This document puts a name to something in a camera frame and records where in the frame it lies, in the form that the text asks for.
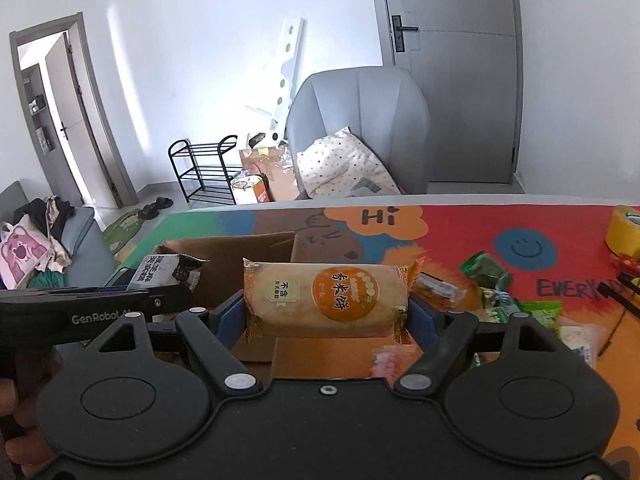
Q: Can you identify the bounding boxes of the pile of dark clothes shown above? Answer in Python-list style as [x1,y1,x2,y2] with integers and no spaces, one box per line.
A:
[14,196,77,273]

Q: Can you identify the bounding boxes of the gray room door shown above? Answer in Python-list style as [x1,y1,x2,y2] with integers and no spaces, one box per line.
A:
[44,34,120,207]

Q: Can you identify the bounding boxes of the gray wall shelf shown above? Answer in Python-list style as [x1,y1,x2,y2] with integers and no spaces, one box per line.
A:
[22,64,57,157]

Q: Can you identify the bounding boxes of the black metal stand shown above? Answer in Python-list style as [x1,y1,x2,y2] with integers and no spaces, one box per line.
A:
[616,269,640,322]

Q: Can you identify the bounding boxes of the taped cardboard box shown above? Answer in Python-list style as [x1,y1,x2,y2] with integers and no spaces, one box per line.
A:
[238,145,302,204]

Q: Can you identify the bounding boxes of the green snack packet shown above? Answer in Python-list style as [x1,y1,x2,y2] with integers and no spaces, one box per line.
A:
[459,251,512,292]
[517,300,564,332]

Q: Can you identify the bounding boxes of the green floor mat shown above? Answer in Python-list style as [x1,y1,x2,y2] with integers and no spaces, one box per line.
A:
[102,210,142,254]

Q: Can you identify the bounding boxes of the gray sofa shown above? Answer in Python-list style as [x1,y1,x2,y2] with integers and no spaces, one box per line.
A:
[0,180,119,292]

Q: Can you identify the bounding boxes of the pink snack packet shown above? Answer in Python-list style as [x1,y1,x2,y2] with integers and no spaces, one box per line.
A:
[369,346,424,380]

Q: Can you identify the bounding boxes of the white snack packet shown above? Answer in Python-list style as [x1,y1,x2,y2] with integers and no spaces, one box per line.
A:
[557,324,609,367]

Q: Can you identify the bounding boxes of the white board with holes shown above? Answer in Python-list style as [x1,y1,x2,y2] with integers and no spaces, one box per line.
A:
[244,17,306,149]

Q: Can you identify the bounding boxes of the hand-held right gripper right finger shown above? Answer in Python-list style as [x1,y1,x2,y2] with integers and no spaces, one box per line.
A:
[395,296,566,401]

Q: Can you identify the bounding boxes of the black shoe rack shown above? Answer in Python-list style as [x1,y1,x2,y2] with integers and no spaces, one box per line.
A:
[168,135,239,206]

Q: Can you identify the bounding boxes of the dark slippers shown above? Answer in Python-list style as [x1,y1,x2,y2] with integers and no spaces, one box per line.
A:
[136,197,174,221]

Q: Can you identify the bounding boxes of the person's left hand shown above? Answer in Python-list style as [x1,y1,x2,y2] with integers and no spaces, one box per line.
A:
[0,377,48,468]

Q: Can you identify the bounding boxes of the clear snack packet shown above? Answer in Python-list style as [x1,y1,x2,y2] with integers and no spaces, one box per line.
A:
[417,272,474,307]

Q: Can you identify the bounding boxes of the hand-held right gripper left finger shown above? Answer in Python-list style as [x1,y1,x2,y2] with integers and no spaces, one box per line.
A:
[92,292,263,402]

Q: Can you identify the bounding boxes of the white polka dot cushion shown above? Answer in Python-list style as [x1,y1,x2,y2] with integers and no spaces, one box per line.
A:
[295,127,402,199]

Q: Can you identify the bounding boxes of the yellow tape roll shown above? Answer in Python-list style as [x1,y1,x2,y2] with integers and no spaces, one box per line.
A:
[605,205,640,257]

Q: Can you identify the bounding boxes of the gray entrance door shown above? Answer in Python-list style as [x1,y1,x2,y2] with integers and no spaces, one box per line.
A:
[379,0,522,182]

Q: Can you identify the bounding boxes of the orange rice cracker packet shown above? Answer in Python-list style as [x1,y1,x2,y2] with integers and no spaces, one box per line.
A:
[243,257,425,344]

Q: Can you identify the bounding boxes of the yellow paper bag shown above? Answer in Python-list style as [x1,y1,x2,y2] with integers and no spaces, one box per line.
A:
[230,173,271,205]

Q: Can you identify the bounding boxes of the black door handle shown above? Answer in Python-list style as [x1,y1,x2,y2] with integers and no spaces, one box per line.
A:
[391,13,419,53]

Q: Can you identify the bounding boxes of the pink tote bag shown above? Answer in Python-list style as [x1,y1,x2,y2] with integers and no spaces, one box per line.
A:
[0,215,52,289]

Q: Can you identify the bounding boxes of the gray armchair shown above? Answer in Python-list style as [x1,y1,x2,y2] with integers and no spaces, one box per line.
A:
[284,66,431,202]

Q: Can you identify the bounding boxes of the brown cardboard box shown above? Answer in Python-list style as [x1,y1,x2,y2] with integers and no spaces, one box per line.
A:
[154,231,426,382]

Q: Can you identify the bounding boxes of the black snack packet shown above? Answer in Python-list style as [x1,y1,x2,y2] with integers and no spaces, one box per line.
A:
[127,253,209,294]

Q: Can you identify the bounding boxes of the thin black cable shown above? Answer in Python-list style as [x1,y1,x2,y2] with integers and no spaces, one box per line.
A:
[594,304,627,362]

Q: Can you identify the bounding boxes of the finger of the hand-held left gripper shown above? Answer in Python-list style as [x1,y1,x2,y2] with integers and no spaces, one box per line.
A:
[145,284,194,315]

